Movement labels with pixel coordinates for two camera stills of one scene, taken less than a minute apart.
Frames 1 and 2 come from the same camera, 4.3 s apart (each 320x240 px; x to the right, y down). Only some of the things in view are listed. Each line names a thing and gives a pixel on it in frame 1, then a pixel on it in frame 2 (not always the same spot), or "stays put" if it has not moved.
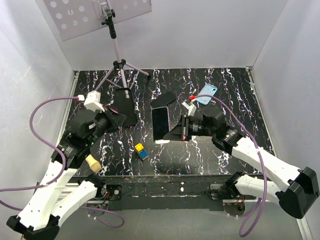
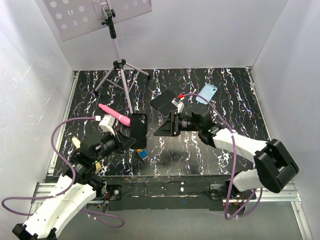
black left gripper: [117, 119] to [125, 143]
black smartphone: [163, 100] stays put
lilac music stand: [73, 18] stays put
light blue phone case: [207, 89] stays put
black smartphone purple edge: [160, 122] to [165, 110]
